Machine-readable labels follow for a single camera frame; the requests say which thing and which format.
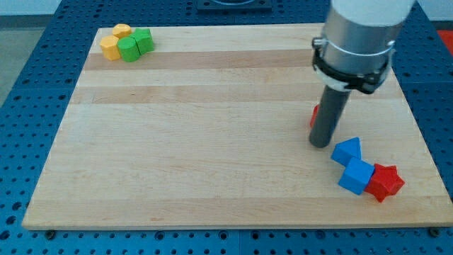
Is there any red circle block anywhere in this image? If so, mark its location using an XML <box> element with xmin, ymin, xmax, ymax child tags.
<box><xmin>309</xmin><ymin>104</ymin><xmax>319</xmax><ymax>128</ymax></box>

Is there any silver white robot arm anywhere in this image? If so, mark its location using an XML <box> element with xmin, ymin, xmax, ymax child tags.
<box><xmin>314</xmin><ymin>0</ymin><xmax>415</xmax><ymax>94</ymax></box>

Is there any green star block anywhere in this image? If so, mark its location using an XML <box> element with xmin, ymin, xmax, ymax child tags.
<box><xmin>130</xmin><ymin>28</ymin><xmax>154</xmax><ymax>55</ymax></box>

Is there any red star block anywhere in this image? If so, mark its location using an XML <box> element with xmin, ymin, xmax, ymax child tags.
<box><xmin>365</xmin><ymin>163</ymin><xmax>405</xmax><ymax>203</ymax></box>

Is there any wooden board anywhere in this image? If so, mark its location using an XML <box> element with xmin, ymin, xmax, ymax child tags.
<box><xmin>22</xmin><ymin>24</ymin><xmax>452</xmax><ymax>230</ymax></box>

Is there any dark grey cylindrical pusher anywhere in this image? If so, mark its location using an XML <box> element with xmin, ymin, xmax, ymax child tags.
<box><xmin>309</xmin><ymin>86</ymin><xmax>350</xmax><ymax>148</ymax></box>

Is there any blue triangle block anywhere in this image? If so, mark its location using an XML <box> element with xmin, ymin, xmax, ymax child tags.
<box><xmin>331</xmin><ymin>137</ymin><xmax>362</xmax><ymax>166</ymax></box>

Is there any green cylinder block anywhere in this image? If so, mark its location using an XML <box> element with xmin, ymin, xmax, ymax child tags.
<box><xmin>117</xmin><ymin>37</ymin><xmax>140</xmax><ymax>62</ymax></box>

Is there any blue cube block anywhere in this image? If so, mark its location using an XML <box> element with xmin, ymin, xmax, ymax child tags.
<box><xmin>338</xmin><ymin>157</ymin><xmax>374</xmax><ymax>195</ymax></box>

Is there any yellow heart block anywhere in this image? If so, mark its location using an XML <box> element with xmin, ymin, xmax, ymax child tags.
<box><xmin>112</xmin><ymin>23</ymin><xmax>132</xmax><ymax>39</ymax></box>

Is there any yellow hexagon block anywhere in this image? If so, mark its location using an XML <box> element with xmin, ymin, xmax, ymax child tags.
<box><xmin>100</xmin><ymin>35</ymin><xmax>121</xmax><ymax>61</ymax></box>

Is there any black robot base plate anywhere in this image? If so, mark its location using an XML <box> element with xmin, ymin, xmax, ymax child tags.
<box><xmin>195</xmin><ymin>0</ymin><xmax>273</xmax><ymax>11</ymax></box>

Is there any black clamp ring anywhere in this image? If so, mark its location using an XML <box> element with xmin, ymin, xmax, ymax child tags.
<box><xmin>311</xmin><ymin>37</ymin><xmax>396</xmax><ymax>95</ymax></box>

